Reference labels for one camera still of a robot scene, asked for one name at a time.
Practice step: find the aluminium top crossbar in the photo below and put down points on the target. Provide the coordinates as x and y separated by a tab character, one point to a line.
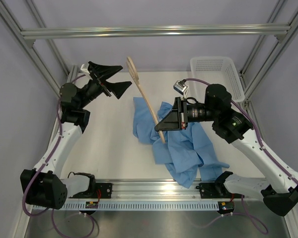
155	31

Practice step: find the aluminium front rail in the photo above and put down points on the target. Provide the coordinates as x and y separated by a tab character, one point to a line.
154	189

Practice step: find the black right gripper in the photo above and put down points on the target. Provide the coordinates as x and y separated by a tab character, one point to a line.
177	119

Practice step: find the white perforated plastic basket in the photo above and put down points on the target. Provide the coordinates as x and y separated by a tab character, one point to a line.
221	70

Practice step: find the aluminium right frame strut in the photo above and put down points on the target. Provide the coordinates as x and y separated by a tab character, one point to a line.
268	49

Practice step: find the aluminium left frame strut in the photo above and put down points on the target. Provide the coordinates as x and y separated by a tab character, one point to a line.
10	21

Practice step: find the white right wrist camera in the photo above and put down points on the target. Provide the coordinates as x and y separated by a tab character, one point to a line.
181	87

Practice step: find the white slotted cable duct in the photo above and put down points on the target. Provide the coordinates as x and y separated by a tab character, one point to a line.
141	206

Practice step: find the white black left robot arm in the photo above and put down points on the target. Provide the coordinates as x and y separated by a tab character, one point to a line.
42	185

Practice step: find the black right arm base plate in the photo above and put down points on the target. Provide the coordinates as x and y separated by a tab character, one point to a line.
212	190

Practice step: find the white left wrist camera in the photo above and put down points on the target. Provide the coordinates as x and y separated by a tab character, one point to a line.
84	68

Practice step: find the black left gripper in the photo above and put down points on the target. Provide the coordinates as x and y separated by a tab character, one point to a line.
105	72

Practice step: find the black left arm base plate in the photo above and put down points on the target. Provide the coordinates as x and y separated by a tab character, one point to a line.
100	189

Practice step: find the blue button-up shirt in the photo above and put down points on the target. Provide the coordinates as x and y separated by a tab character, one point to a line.
185	153

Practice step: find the beige wooden clothes hanger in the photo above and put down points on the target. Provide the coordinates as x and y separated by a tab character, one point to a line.
134	75

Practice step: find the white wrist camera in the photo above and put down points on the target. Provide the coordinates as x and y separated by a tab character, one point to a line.
181	87
84	68

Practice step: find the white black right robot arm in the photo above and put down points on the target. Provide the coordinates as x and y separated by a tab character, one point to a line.
237	129

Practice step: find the aluminium frame strut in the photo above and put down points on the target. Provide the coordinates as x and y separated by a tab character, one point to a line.
10	21
268	49

